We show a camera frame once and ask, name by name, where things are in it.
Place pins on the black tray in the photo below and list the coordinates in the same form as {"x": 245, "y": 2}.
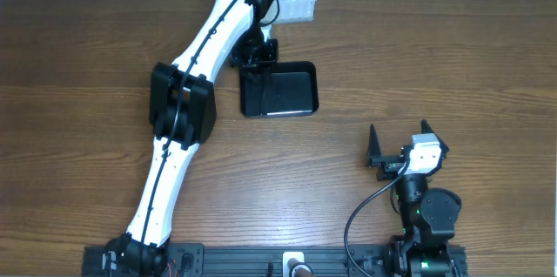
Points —
{"x": 291, "y": 89}

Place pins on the white test tube rack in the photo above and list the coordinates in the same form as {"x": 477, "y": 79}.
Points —
{"x": 298, "y": 2}

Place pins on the mounting rail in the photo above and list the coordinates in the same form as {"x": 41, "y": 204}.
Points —
{"x": 243, "y": 261}

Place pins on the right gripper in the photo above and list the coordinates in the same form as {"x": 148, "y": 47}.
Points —
{"x": 387, "y": 166}

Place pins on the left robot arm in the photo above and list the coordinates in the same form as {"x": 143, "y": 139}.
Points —
{"x": 226, "y": 29}

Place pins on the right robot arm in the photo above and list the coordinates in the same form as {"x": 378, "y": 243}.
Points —
{"x": 435, "y": 211}

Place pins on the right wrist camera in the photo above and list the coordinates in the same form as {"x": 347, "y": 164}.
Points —
{"x": 425, "y": 153}

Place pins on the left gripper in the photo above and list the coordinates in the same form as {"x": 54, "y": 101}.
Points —
{"x": 254, "y": 54}

